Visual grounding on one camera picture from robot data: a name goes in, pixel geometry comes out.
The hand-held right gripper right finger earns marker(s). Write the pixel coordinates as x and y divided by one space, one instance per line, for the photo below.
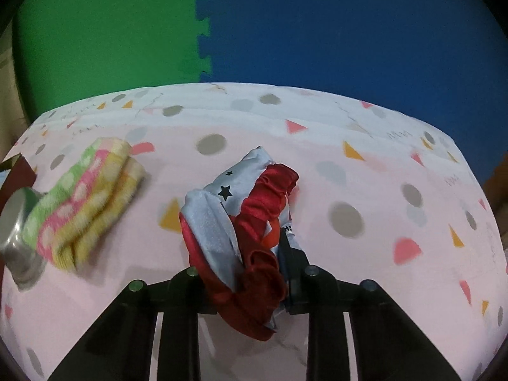
293 270

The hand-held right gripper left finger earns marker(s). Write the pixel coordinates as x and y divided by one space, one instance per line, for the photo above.
186 293

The red and white satin scrunchie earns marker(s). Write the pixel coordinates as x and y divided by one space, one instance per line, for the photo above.
258 206

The red tin box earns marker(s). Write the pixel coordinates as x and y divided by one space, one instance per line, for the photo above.
18 176

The pastel striped fluffy sock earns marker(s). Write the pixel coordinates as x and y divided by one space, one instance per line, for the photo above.
91 198

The steel bowl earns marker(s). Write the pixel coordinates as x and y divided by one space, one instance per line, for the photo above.
20 238

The brown wooden door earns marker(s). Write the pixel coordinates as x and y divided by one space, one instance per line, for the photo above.
498 206

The blue foam mat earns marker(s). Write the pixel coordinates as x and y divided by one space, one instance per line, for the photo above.
357 35

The green foam mat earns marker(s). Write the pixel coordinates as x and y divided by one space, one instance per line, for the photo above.
99 35

